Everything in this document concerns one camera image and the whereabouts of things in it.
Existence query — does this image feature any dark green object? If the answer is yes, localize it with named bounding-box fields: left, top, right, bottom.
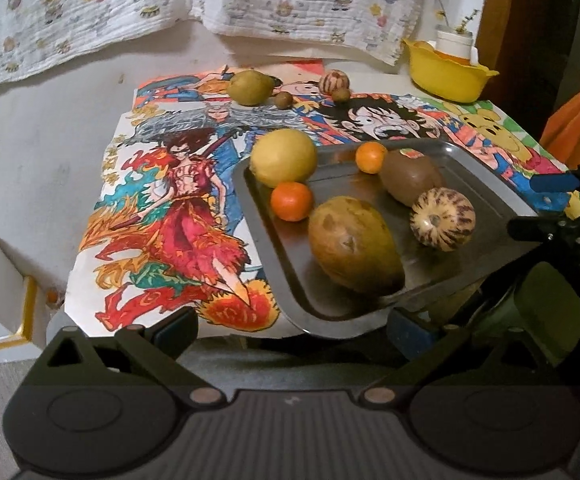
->
left=470, top=261, right=580, bottom=368

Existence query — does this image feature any metal tray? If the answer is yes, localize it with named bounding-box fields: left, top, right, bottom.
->
left=231, top=139, right=546, bottom=339

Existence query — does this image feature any thin plant twig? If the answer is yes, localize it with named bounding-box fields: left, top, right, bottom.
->
left=451, top=9, right=482, bottom=36

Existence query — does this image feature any yellow lemon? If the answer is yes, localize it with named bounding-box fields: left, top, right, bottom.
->
left=249, top=128, right=318, bottom=189

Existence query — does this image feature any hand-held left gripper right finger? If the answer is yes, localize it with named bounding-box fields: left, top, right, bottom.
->
left=362, top=306, right=553, bottom=406

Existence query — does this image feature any yellow plastic bowl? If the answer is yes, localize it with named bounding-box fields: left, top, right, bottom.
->
left=402, top=38, right=500, bottom=104

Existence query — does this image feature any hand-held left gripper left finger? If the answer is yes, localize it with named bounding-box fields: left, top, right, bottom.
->
left=34, top=307, right=227, bottom=407

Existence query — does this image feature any orange cloth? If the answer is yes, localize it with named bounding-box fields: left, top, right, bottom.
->
left=540, top=82, right=580, bottom=171

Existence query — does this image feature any small orange mandarin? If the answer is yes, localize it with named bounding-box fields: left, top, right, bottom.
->
left=270, top=181, right=315, bottom=222
left=355, top=141, right=388, bottom=175

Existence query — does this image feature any white jar with orange band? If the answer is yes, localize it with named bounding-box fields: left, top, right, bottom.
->
left=435, top=25, right=479, bottom=64

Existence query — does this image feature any wooden door frame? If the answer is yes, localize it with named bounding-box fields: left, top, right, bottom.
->
left=474, top=0, right=580, bottom=133

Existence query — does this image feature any large brown-green mango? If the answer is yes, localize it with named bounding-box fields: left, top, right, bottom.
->
left=308, top=196, right=405, bottom=295

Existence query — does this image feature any flame woman drawing poster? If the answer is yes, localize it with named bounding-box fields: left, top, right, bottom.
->
left=78, top=105, right=291, bottom=337

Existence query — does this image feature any striped round reddish fruit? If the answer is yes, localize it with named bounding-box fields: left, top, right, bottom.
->
left=319, top=69, right=351, bottom=95

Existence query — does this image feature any green pear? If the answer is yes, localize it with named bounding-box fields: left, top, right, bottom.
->
left=227, top=69, right=275, bottom=107

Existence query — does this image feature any yellow bear drawing poster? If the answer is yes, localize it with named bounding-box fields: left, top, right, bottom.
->
left=420, top=94, right=580, bottom=213

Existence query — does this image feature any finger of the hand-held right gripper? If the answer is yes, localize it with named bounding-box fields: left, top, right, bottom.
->
left=529, top=171, right=580, bottom=197
left=507, top=214, right=558, bottom=242

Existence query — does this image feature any striped pepino melon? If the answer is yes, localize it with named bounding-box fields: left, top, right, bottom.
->
left=410, top=187, right=477, bottom=252

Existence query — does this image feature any cartoon pirate drawing poster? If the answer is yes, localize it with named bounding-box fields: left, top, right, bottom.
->
left=134, top=59, right=471, bottom=162

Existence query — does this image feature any brown kiwi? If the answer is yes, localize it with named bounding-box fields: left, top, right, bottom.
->
left=380, top=148, right=446, bottom=207

